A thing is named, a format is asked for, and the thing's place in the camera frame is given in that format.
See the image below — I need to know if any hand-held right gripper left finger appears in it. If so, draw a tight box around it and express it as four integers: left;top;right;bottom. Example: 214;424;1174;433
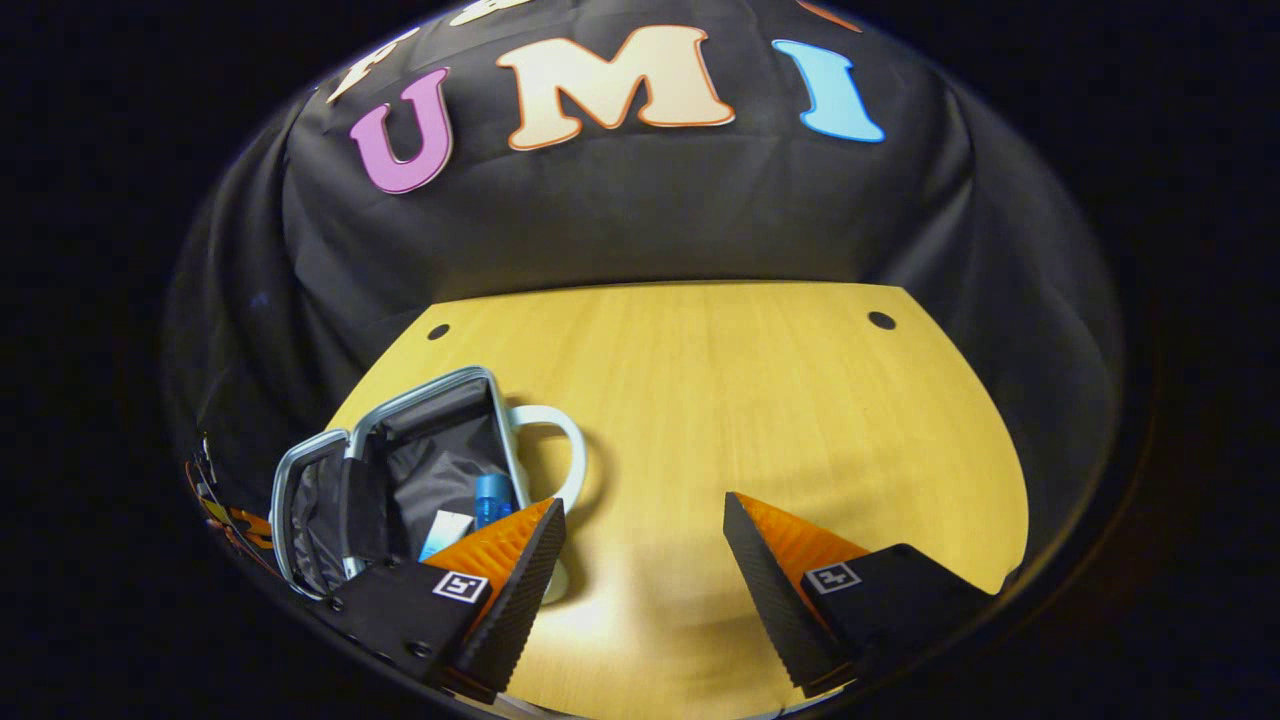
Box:
320;497;568;705

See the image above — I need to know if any light blue suitcase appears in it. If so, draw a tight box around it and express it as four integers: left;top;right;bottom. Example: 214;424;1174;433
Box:
269;364;589;607

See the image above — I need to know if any black backdrop cloth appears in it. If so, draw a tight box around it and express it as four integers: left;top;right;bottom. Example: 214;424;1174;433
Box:
163;0;1126;591

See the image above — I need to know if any blue squeeze tube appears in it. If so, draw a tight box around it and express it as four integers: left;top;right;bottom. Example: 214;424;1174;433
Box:
419;509;477;563

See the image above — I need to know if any red cable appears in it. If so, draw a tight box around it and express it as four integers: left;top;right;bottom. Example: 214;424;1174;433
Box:
184;434;287;583

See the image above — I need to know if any blue capped clear bottle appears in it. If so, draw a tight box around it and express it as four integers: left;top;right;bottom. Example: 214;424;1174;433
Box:
472;472;517;530

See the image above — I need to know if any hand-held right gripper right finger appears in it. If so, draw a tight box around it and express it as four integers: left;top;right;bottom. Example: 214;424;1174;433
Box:
722;491;1001;700

